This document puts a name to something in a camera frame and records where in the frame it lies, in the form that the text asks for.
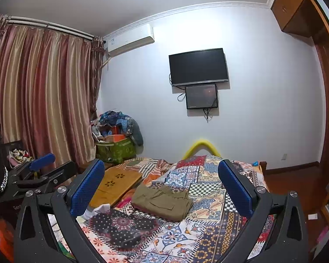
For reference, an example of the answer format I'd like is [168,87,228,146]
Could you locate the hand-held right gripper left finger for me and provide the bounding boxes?
[14,159,108,263]

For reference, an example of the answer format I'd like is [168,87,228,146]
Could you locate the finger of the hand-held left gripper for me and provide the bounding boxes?
[15,161,78,195]
[9,153,56,180]

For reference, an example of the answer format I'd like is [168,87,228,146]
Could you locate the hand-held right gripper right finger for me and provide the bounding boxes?
[216,159,309,263]

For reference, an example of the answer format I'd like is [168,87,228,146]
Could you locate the khaki pants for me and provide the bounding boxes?
[131,183,193,222]

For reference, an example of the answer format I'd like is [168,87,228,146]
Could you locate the person's left forearm orange sleeve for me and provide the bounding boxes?
[0,220,17,254]

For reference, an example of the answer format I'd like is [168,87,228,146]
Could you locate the white cloth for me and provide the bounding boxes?
[82,203,111,220]

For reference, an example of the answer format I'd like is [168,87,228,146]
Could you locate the yellow wooden board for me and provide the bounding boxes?
[89,166,143,209]

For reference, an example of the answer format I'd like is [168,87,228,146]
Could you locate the patchwork bed quilt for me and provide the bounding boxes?
[115,155,269,263]

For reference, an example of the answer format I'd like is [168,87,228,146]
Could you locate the green storage bag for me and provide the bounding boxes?
[95,138,138,163]

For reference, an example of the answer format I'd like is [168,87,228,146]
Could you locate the dark floral printed blanket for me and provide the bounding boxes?
[79,208,165,263]

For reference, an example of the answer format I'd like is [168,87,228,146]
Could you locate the yellow foam tube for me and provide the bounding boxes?
[182,140,223,161]

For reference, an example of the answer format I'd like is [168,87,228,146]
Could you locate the orange box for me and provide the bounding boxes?
[105,134,126,143]

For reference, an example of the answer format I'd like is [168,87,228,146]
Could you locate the striped pink curtain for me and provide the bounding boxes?
[0,14,105,168]

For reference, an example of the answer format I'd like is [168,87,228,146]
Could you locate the striped orange bed sheet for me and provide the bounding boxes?
[118,157,171,185]

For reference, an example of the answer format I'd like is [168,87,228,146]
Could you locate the pile of clothes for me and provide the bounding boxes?
[92,110,144,146]

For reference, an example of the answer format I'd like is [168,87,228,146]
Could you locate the white air conditioner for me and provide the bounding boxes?
[104,23,156,58]

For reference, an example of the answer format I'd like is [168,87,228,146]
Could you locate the brown wooden wardrobe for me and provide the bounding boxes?
[271,0,329,225]

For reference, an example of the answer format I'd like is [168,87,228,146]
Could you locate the small black wall monitor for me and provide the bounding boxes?
[185,83,219,110]

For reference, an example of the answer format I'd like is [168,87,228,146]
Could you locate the large black wall television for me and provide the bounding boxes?
[168,48,230,87]

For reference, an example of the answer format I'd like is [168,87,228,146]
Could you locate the curtain rail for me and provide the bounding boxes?
[5,16,95,39]

